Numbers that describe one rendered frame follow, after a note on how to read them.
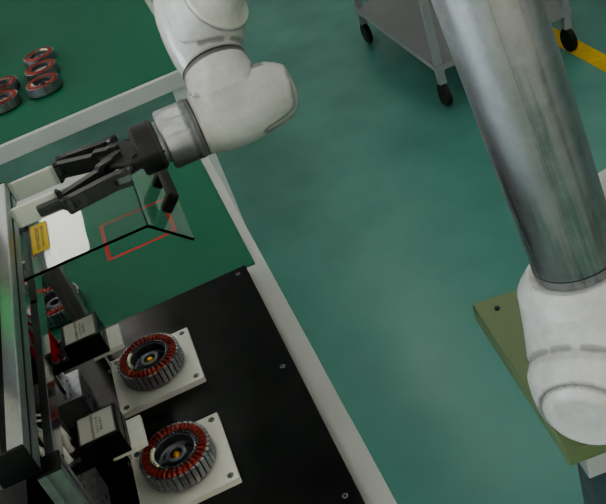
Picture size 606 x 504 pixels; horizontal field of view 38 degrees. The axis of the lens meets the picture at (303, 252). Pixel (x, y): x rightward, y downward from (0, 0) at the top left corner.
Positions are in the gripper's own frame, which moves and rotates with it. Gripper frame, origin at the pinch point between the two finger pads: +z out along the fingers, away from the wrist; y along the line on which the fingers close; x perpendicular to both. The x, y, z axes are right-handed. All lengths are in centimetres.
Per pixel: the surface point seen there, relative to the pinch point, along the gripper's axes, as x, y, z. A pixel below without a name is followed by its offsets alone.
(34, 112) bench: -43, 152, 12
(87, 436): -26.4, -22.1, 5.6
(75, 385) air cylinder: -36.0, 3.2, 9.5
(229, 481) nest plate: -40.2, -27.8, -9.4
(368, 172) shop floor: -118, 162, -86
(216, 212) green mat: -43, 50, -25
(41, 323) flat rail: -14.8, -8.5, 6.0
